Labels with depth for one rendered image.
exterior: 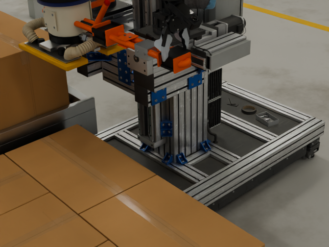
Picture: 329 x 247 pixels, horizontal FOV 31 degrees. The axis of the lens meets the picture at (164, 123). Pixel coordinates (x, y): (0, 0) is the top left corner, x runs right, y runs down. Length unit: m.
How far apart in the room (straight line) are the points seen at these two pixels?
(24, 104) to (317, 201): 1.62
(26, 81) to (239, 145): 1.25
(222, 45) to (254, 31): 2.90
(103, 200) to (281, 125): 1.52
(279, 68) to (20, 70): 2.57
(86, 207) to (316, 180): 1.58
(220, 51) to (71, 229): 1.01
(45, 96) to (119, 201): 0.77
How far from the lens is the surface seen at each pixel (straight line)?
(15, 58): 2.79
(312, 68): 4.91
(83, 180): 2.55
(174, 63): 1.91
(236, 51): 2.75
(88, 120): 3.09
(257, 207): 3.28
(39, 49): 2.42
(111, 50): 2.36
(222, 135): 3.49
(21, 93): 2.86
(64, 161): 2.69
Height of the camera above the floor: 1.98
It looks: 29 degrees down
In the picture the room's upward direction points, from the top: 2 degrees counter-clockwise
